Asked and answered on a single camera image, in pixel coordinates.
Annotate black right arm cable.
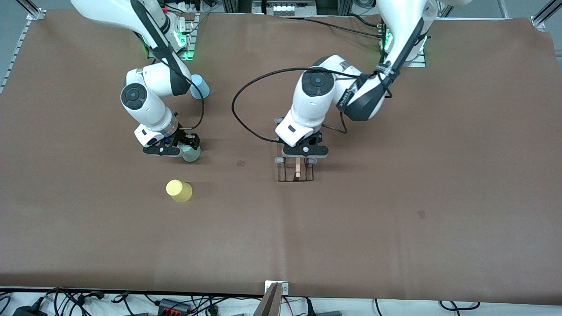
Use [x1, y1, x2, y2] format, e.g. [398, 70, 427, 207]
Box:
[132, 0, 207, 132]

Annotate aluminium camera post bracket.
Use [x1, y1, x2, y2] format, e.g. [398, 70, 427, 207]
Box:
[252, 281, 290, 316]

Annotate black wire cup holder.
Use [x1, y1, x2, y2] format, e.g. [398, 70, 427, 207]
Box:
[277, 151, 316, 183]

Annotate black power adapter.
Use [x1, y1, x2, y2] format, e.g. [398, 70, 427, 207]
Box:
[12, 303, 49, 316]

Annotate light blue plastic cup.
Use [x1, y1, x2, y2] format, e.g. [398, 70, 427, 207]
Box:
[190, 74, 210, 99]

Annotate white perforated edge rail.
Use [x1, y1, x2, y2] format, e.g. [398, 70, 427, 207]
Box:
[0, 20, 33, 93]

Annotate black box orange connectors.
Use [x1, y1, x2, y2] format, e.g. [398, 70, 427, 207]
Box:
[156, 298, 194, 316]

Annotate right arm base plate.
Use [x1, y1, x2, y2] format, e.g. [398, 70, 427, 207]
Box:
[147, 12, 200, 61]

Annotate teal plastic cup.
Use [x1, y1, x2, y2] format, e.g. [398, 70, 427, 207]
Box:
[182, 145, 202, 163]

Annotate white labelled control box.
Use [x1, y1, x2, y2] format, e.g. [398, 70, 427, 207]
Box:
[252, 0, 308, 18]

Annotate aluminium frame profile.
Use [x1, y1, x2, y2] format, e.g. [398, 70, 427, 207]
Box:
[15, 0, 47, 20]
[530, 0, 562, 30]

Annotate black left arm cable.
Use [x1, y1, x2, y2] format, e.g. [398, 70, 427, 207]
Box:
[231, 66, 396, 143]

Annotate black cable on mat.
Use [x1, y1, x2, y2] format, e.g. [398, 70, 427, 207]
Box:
[303, 13, 385, 40]

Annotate yellow plastic cup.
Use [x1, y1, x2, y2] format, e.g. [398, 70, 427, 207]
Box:
[166, 179, 193, 203]

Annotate brown table cover mat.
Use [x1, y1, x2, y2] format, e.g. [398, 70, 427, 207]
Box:
[0, 10, 562, 305]

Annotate power strip with red switch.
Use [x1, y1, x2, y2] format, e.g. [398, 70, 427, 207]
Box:
[162, 0, 207, 14]

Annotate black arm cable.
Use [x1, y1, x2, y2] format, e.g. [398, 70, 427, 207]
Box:
[132, 0, 207, 132]
[231, 66, 396, 143]

